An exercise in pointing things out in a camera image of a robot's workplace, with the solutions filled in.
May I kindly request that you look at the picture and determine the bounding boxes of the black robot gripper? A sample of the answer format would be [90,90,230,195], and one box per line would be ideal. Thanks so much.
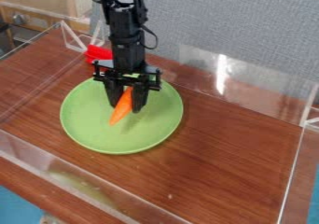
[91,35,160,113]

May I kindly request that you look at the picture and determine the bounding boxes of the orange toy carrot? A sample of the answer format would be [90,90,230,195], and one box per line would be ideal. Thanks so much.
[107,87,132,125]

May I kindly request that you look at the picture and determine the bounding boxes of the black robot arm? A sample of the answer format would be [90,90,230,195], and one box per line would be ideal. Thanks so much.
[91,0,160,113]

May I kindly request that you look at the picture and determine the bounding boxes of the green round plate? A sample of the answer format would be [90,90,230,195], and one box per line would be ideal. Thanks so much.
[59,78,182,155]

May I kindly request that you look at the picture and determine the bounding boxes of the red plastic block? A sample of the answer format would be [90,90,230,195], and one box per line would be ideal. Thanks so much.
[83,45,113,63]

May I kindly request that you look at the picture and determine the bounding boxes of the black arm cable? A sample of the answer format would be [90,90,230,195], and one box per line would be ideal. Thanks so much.
[140,23,160,50]

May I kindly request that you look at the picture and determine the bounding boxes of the clear acrylic enclosure wall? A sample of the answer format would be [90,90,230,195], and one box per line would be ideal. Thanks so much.
[0,27,319,224]

